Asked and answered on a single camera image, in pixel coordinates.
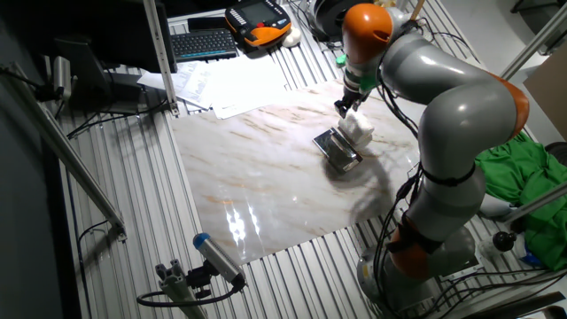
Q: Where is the brown cardboard panel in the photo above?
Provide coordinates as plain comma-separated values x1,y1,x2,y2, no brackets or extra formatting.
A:
523,52,567,145

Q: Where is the white paper sheet with drawing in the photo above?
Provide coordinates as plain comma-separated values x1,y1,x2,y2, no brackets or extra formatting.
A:
212,90,289,121

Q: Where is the shiny metal tray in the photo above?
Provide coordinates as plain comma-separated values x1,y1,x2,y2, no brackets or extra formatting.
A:
312,127,364,175

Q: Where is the black camera cable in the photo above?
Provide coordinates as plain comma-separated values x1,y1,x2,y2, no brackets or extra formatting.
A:
136,282,245,308

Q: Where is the marble pattern board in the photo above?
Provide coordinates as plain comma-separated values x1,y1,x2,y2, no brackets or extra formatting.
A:
170,77,427,266

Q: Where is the orange black teach pendant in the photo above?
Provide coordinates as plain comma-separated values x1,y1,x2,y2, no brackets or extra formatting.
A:
224,0,293,49

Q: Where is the black round wheel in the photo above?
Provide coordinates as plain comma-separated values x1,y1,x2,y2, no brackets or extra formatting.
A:
544,141,567,167

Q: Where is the black camera clamp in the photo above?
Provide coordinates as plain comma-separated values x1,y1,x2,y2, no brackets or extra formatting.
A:
185,260,214,300

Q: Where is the black flat bar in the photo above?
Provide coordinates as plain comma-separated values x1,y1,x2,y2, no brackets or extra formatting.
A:
460,290,567,319

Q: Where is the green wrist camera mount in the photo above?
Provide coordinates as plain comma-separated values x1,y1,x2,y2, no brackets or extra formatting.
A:
334,52,379,93

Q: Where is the black round knob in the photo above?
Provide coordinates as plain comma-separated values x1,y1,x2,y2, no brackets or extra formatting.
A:
492,230,518,253

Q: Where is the large white paper sheet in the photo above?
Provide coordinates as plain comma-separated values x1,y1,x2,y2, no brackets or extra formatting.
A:
206,55,290,110

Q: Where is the green cloth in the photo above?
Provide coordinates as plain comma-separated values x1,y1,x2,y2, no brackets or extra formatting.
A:
474,131,567,273

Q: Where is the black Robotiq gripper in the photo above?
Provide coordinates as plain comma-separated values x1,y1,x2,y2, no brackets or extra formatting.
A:
333,87,369,120

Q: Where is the white printed text sheet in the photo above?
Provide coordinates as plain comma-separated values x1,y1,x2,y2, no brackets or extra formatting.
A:
136,60,216,111

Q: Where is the black filament spool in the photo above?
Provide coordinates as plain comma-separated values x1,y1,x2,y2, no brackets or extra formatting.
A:
312,0,355,43

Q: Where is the black keyboard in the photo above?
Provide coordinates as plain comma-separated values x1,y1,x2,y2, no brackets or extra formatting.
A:
170,28,239,64

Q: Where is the short aluminium profile stub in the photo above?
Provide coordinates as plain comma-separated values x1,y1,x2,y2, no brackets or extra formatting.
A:
154,259,209,319

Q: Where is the grey camera with blue cap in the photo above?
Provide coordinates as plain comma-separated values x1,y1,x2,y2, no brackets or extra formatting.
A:
192,232,247,287

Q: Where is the aluminium frame bar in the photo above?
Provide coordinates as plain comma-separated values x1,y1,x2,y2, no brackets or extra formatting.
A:
142,0,181,118
500,3,567,82
502,181,567,224
0,61,128,243

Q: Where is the light grey fabric piece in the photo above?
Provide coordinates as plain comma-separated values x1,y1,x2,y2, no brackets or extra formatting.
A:
479,193,516,219

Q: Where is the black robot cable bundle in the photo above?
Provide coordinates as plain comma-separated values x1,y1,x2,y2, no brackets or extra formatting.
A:
370,57,427,314

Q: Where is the wooden stick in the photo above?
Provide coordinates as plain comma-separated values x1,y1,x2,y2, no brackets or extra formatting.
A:
408,0,427,22

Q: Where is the grey box on frame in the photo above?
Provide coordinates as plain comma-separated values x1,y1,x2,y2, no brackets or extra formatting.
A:
52,55,74,101

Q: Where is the black monitor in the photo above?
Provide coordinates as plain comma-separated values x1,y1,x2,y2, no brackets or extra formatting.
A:
52,0,179,114

